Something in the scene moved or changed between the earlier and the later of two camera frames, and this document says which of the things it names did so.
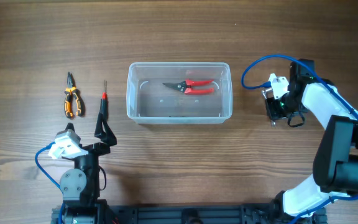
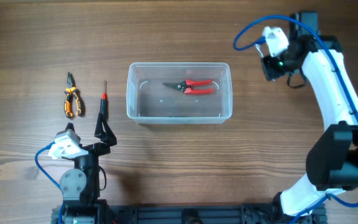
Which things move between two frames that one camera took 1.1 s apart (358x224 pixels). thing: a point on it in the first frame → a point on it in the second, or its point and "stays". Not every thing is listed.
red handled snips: (186, 86) stays
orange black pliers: (70, 90) stays
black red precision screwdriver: (104, 104) stays
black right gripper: (273, 112) → (268, 63)
